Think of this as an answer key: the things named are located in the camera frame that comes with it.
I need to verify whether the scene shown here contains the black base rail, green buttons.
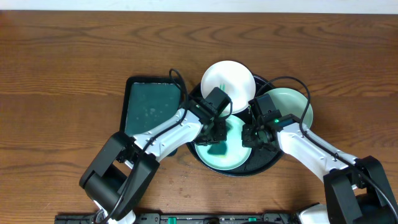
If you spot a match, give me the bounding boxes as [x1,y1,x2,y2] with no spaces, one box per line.
[54,213,301,224]

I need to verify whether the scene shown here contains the rectangular black soapy water tray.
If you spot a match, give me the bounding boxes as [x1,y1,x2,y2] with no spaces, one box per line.
[119,76,182,138]

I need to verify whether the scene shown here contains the green and yellow sponge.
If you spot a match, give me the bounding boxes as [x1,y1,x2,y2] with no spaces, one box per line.
[207,141,228,157]

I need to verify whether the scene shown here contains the round black tray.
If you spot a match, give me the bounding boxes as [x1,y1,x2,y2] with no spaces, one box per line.
[186,75,283,177]

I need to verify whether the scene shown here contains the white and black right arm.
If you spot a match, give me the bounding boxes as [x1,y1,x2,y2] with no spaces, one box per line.
[242,114,397,223]

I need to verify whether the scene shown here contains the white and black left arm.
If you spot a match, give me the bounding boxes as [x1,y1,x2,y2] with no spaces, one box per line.
[79,105,222,223]

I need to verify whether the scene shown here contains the white plate, green smear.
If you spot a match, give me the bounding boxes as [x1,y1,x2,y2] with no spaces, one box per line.
[200,60,256,114]

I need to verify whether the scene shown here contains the pale green plate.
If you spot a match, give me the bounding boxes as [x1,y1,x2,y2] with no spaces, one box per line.
[195,115,252,170]
[263,88,313,132]

